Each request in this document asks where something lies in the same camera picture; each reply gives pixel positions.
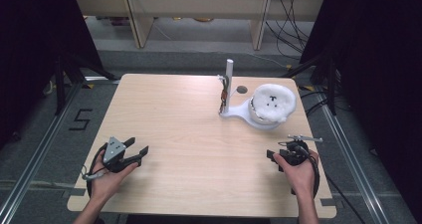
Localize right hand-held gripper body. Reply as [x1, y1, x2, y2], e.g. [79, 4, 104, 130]
[278, 134, 323, 167]

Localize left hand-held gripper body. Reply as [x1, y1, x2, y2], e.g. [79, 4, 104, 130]
[97, 136, 140, 174]

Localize white fluffy plush hat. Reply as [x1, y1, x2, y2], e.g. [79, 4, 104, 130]
[253, 83, 298, 123]

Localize white display stand with dome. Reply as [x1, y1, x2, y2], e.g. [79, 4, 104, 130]
[219, 58, 291, 130]

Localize person's right hand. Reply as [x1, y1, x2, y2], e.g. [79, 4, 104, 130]
[272, 149, 320, 199]

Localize person's left hand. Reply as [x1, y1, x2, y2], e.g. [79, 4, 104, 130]
[89, 148, 139, 202]

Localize black metal tripod stand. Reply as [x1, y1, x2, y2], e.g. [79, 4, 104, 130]
[281, 49, 338, 116]
[54, 53, 117, 116]

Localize dark curtain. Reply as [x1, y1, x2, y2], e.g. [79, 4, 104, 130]
[0, 0, 105, 148]
[299, 0, 422, 222]

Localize light wooden shelf unit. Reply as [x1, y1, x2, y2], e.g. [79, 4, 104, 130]
[72, 0, 326, 51]

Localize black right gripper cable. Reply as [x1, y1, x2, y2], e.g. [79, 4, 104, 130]
[298, 145, 321, 199]

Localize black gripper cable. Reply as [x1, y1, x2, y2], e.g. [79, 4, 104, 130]
[81, 142, 111, 199]
[298, 145, 321, 199]

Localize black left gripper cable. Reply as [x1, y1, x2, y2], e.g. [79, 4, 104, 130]
[81, 142, 111, 199]

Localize black floor cables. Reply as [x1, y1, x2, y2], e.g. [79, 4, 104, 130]
[299, 88, 332, 117]

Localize aluminium floor rail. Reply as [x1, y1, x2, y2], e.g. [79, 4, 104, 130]
[0, 80, 88, 224]
[317, 94, 390, 224]

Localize white floor cable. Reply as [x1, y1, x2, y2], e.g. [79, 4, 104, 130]
[246, 52, 291, 70]

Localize bundle of black hanging cables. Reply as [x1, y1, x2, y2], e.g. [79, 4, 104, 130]
[264, 0, 316, 61]

